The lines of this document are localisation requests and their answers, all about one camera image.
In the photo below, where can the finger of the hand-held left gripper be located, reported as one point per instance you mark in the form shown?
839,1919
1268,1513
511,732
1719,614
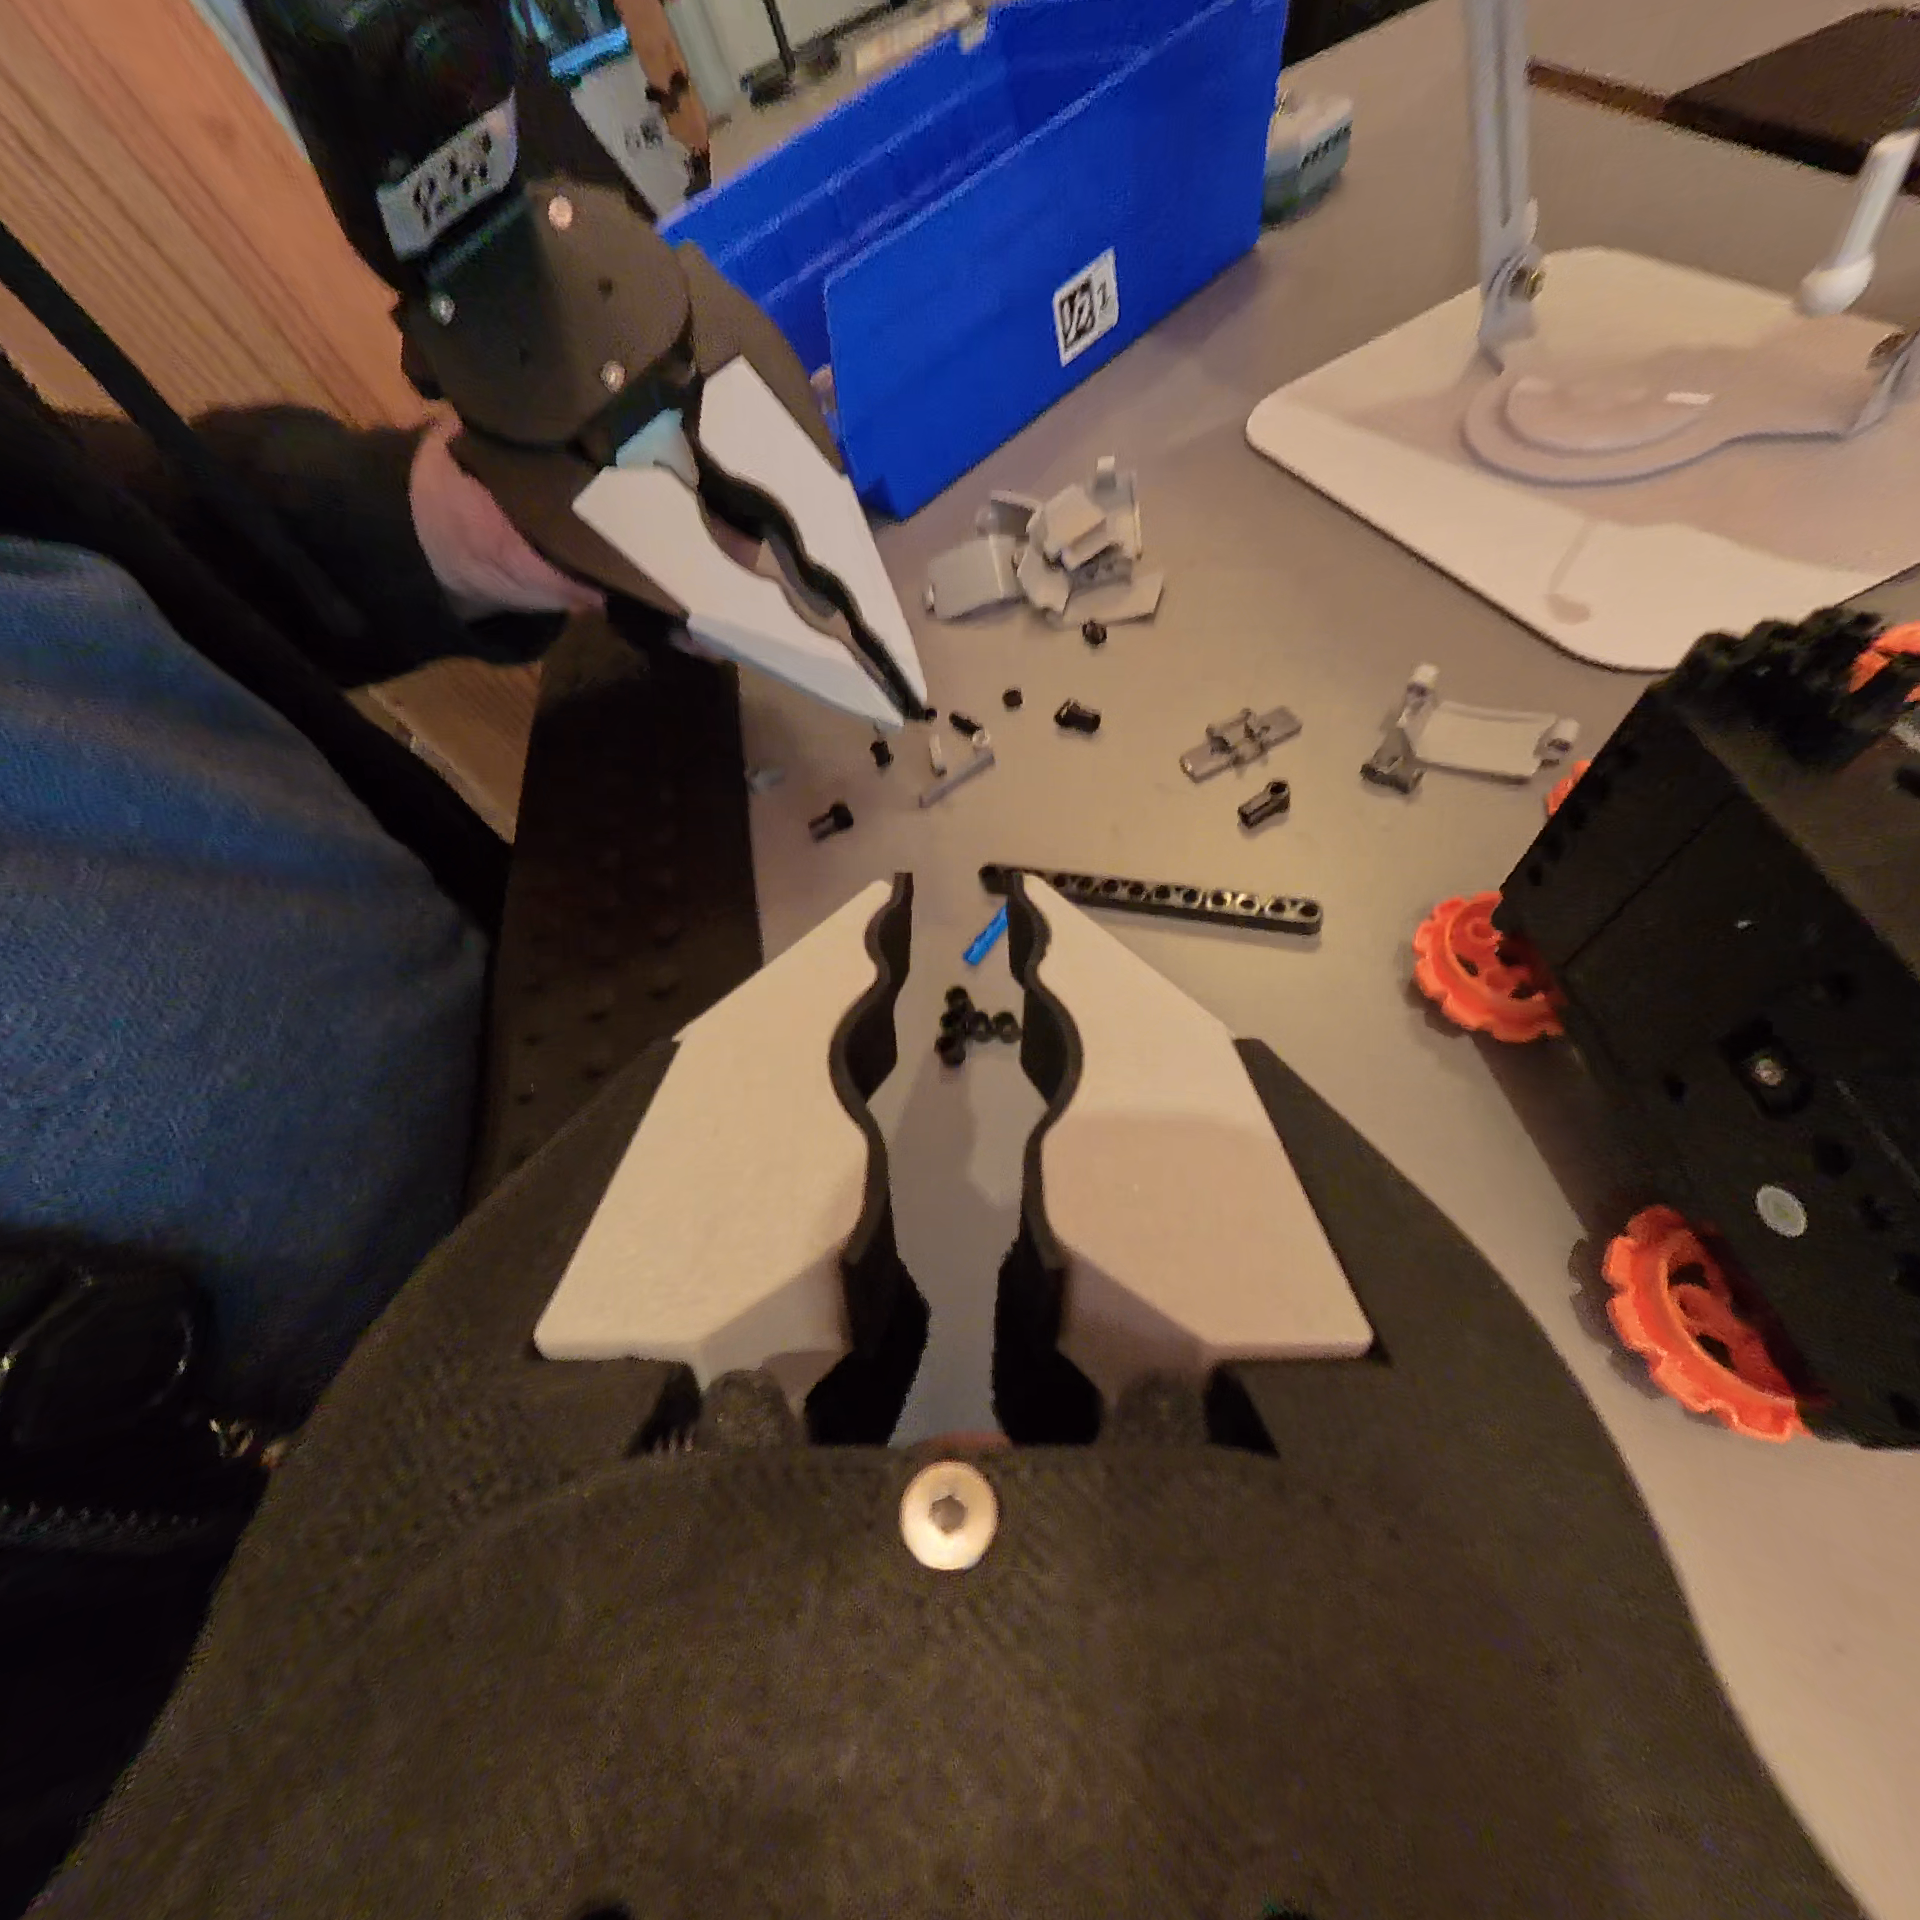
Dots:
704,584
794,480

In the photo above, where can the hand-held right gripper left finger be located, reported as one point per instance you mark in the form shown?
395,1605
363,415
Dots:
704,1200

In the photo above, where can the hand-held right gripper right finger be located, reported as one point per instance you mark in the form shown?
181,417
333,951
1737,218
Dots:
1200,1200

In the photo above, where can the cluster of black bushings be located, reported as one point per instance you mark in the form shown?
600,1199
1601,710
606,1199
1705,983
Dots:
974,1028

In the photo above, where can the blue connector pin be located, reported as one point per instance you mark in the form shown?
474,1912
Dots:
987,933

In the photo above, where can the building block robot vehicle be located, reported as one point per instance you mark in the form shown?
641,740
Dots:
1725,975

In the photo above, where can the grey track link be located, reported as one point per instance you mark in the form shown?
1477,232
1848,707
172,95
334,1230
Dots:
1238,746

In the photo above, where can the person's left forearm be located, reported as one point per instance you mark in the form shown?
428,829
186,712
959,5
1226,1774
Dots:
315,510

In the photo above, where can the person's left hand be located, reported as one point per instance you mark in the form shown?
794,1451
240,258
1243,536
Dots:
473,541

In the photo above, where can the blue plastic storage bin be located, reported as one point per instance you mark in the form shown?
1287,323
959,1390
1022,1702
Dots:
974,360

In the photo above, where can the pile of grey panel pieces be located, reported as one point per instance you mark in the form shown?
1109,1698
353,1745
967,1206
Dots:
1051,563

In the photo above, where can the black long holed beam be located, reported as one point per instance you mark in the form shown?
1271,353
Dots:
1154,900

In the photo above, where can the dark perforated pad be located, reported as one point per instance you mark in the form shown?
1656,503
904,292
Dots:
631,900

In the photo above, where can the grey tube connector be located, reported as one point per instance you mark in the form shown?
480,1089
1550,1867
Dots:
957,776

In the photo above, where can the black stub connector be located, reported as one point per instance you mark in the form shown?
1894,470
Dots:
1076,716

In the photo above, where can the black axle connector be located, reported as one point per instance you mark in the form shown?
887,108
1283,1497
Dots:
1264,807

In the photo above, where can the person's blue shirt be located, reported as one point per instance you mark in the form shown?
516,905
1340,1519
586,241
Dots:
225,975

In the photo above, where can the grey curved panel piece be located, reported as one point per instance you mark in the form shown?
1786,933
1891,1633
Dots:
1479,739

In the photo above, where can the grey block assembly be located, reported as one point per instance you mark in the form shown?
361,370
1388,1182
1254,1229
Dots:
1308,151

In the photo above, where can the white knob rod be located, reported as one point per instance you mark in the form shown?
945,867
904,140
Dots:
1852,254

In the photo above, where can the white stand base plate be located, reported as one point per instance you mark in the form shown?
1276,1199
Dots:
1425,480

